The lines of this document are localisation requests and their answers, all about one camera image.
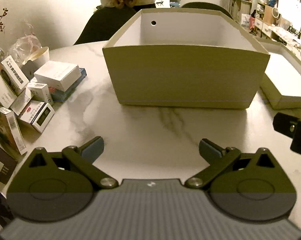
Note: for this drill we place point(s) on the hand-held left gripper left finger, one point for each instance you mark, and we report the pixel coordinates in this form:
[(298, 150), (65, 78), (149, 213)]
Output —
[(93, 148)]

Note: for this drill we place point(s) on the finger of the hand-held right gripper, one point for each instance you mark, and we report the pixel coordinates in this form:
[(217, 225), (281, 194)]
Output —
[(285, 125)]

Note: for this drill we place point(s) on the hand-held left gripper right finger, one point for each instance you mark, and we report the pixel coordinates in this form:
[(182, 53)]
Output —
[(210, 150)]

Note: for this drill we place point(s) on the beige cardboard box lid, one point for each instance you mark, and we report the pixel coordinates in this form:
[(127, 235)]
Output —
[(280, 80)]

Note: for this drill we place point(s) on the beige cardboard storage box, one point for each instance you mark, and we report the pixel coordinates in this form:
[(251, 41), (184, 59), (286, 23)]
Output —
[(185, 77)]

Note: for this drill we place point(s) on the white marble desktop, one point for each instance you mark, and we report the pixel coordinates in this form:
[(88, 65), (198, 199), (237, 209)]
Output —
[(115, 120)]

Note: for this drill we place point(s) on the white cabinet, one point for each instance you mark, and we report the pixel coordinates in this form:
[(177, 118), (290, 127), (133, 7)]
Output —
[(265, 27)]

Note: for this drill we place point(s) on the cream bowl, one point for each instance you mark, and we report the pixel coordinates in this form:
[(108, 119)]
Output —
[(41, 55)]

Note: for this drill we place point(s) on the pile of medicine boxes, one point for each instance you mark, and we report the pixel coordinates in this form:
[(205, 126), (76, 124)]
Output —
[(14, 72)]

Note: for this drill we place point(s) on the round mirror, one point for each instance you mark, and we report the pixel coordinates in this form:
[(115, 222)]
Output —
[(276, 12)]

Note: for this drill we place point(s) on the black chair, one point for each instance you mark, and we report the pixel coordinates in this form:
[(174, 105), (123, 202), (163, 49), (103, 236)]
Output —
[(205, 5), (100, 30)]

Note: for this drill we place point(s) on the clear plastic bag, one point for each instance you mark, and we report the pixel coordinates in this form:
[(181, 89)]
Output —
[(25, 42)]

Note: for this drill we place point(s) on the white card with cat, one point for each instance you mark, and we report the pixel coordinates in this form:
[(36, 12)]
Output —
[(161, 4)]

